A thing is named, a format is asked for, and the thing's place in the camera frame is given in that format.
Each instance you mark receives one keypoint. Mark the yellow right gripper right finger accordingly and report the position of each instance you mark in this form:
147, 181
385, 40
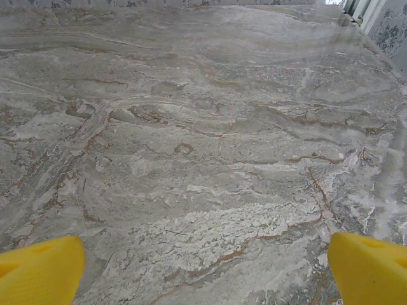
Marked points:
372, 273

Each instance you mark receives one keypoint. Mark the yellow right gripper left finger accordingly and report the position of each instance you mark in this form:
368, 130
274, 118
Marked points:
38, 273

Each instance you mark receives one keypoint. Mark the aluminium enclosure frame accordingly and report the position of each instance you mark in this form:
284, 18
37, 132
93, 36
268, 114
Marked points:
359, 12

